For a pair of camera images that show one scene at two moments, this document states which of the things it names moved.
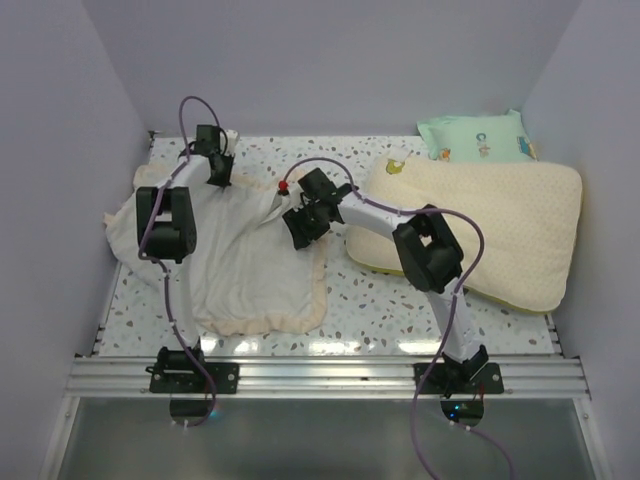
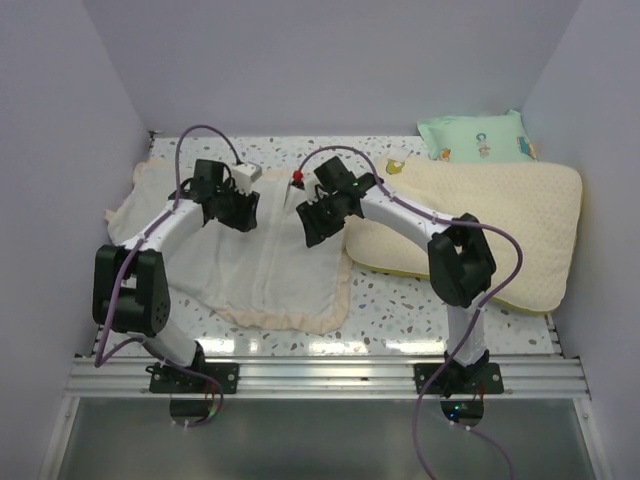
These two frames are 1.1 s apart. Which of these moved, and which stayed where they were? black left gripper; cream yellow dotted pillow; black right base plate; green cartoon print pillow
Moved: black left gripper
Stayed: cream yellow dotted pillow; black right base plate; green cartoon print pillow
